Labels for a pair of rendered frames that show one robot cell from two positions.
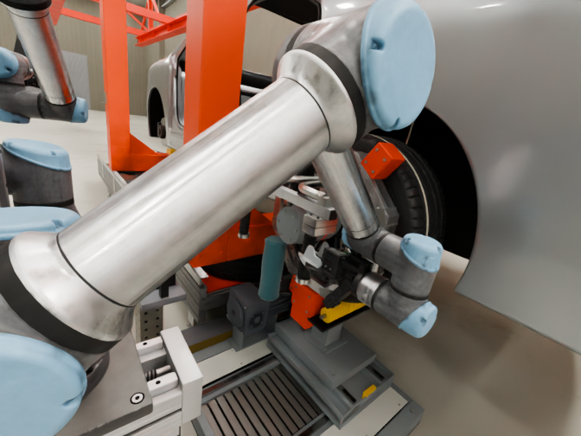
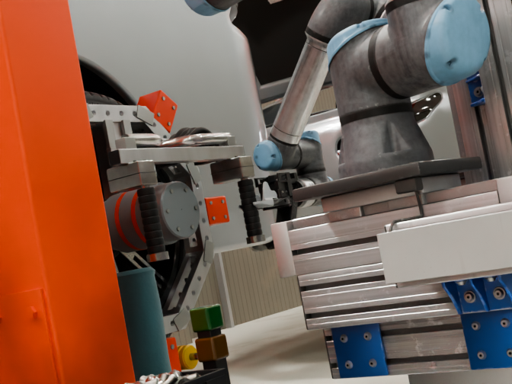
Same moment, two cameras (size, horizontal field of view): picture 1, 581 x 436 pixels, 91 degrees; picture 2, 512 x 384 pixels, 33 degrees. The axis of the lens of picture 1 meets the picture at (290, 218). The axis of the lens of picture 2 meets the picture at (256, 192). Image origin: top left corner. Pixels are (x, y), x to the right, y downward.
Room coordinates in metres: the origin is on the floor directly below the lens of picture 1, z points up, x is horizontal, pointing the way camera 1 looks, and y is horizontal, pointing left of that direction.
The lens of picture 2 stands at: (1.18, 1.91, 0.75)
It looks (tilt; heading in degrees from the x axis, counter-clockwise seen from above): 3 degrees up; 257
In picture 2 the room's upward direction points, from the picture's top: 11 degrees counter-clockwise
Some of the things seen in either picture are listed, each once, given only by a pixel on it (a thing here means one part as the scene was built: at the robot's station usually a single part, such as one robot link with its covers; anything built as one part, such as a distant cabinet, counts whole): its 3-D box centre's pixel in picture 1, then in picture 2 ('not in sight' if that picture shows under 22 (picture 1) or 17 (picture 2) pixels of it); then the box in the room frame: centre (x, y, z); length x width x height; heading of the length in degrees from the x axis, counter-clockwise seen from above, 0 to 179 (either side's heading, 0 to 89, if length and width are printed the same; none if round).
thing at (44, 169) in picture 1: (37, 169); (370, 68); (0.66, 0.62, 0.98); 0.13 x 0.12 x 0.14; 115
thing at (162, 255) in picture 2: (245, 217); (151, 222); (0.99, 0.16, 0.83); 0.04 x 0.04 x 0.16
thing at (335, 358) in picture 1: (328, 321); not in sight; (1.14, -0.25, 0.32); 0.40 x 0.30 x 0.28; 42
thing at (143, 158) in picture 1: (157, 152); not in sight; (2.86, 1.42, 0.69); 0.52 x 0.17 x 0.35; 132
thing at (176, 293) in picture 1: (150, 276); not in sight; (1.11, 0.58, 0.44); 0.43 x 0.17 x 0.03; 42
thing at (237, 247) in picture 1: (266, 216); not in sight; (1.43, 0.13, 0.69); 0.52 x 0.17 x 0.35; 132
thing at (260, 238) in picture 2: (306, 257); (250, 209); (0.74, -0.06, 0.83); 0.04 x 0.04 x 0.16
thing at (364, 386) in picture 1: (327, 359); not in sight; (1.10, -0.28, 0.13); 0.50 x 0.36 x 0.10; 42
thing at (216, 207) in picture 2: not in sight; (206, 212); (0.79, -0.34, 0.85); 0.09 x 0.08 x 0.07; 42
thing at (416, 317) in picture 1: (404, 307); (315, 190); (0.52, -0.26, 0.85); 0.11 x 0.08 x 0.09; 42
